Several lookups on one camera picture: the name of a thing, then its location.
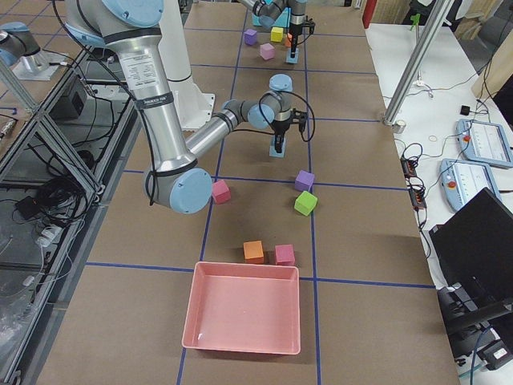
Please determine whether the orange foam block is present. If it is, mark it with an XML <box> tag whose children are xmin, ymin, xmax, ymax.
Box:
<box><xmin>243</xmin><ymin>241</ymin><xmax>265</xmax><ymax>265</ymax></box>
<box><xmin>284</xmin><ymin>33</ymin><xmax>293</xmax><ymax>48</ymax></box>

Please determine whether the pink plastic bin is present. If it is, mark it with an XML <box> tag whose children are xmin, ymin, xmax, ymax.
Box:
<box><xmin>182</xmin><ymin>261</ymin><xmax>301</xmax><ymax>355</ymax></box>

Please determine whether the black laptop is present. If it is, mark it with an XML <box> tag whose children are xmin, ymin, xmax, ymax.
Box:
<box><xmin>430</xmin><ymin>188</ymin><xmax>512</xmax><ymax>344</ymax></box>

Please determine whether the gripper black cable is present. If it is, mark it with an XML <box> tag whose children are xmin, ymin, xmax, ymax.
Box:
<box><xmin>258</xmin><ymin>92</ymin><xmax>316</xmax><ymax>144</ymax></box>
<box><xmin>298</xmin><ymin>16</ymin><xmax>317</xmax><ymax>51</ymax></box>

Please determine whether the light blue block arm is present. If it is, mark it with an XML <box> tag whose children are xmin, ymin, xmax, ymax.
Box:
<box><xmin>269</xmin><ymin>141</ymin><xmax>286</xmax><ymax>158</ymax></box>
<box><xmin>285</xmin><ymin>50</ymin><xmax>299</xmax><ymax>64</ymax></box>

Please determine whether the blue plastic bin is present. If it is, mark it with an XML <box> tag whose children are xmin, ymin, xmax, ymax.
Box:
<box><xmin>252</xmin><ymin>8</ymin><xmax>290</xmax><ymax>29</ymax></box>

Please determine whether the orange foam block left side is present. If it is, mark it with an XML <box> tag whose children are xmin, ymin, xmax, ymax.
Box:
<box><xmin>284</xmin><ymin>33</ymin><xmax>293</xmax><ymax>48</ymax></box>

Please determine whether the purple foam block left side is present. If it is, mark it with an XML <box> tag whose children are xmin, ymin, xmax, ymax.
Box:
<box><xmin>243</xmin><ymin>28</ymin><xmax>258</xmax><ymax>46</ymax></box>

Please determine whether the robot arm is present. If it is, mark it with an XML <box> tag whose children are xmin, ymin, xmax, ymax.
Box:
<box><xmin>239</xmin><ymin>0</ymin><xmax>316</xmax><ymax>63</ymax></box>
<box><xmin>66</xmin><ymin>1</ymin><xmax>309</xmax><ymax>214</ymax></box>

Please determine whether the dark pink foam block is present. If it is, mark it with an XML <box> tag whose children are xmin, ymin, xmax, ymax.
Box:
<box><xmin>274</xmin><ymin>244</ymin><xmax>296</xmax><ymax>266</ymax></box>

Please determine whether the green foam block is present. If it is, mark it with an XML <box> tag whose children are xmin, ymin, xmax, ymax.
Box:
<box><xmin>294</xmin><ymin>191</ymin><xmax>318</xmax><ymax>216</ymax></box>

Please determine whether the orange foam block right side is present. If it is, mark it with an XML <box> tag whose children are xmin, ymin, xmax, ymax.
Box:
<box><xmin>243</xmin><ymin>241</ymin><xmax>265</xmax><ymax>265</ymax></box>

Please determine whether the purple foam block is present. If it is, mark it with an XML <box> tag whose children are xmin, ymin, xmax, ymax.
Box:
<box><xmin>294</xmin><ymin>169</ymin><xmax>315</xmax><ymax>192</ymax></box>
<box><xmin>243</xmin><ymin>28</ymin><xmax>258</xmax><ymax>46</ymax></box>

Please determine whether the purple foam block right side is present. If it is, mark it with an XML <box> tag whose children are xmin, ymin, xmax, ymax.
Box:
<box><xmin>294</xmin><ymin>169</ymin><xmax>315</xmax><ymax>192</ymax></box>

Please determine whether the teach pendant near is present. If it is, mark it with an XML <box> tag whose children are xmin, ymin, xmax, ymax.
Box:
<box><xmin>440</xmin><ymin>158</ymin><xmax>501</xmax><ymax>212</ymax></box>

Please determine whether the teach pendant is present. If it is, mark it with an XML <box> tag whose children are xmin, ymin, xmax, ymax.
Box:
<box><xmin>455</xmin><ymin>120</ymin><xmax>512</xmax><ymax>168</ymax></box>
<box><xmin>440</xmin><ymin>158</ymin><xmax>501</xmax><ymax>212</ymax></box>

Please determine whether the aluminium side frame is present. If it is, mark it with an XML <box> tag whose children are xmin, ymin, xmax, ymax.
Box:
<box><xmin>1</xmin><ymin>52</ymin><xmax>139</xmax><ymax>384</ymax></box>

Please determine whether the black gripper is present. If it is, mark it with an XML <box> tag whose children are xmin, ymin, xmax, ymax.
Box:
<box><xmin>289</xmin><ymin>14</ymin><xmax>315</xmax><ymax>59</ymax></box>
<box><xmin>273</xmin><ymin>108</ymin><xmax>307</xmax><ymax>152</ymax></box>

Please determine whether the magenta foam block near pedestal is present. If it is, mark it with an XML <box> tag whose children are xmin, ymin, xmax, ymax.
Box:
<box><xmin>212</xmin><ymin>180</ymin><xmax>231</xmax><ymax>205</ymax></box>

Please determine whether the yellow foam block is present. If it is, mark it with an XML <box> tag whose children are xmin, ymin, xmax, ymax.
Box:
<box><xmin>270</xmin><ymin>26</ymin><xmax>284</xmax><ymax>43</ymax></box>

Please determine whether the aluminium frame post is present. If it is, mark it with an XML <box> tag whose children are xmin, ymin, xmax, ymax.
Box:
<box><xmin>382</xmin><ymin>1</ymin><xmax>454</xmax><ymax>126</ymax></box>

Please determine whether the small metal cylinder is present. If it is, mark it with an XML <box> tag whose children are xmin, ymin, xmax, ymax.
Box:
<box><xmin>393</xmin><ymin>120</ymin><xmax>406</xmax><ymax>134</ymax></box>

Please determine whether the teach pendant far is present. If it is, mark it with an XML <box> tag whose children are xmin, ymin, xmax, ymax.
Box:
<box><xmin>455</xmin><ymin>120</ymin><xmax>512</xmax><ymax>168</ymax></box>

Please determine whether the light pink foam block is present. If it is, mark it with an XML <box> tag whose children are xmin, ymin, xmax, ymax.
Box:
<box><xmin>259</xmin><ymin>43</ymin><xmax>276</xmax><ymax>61</ymax></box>

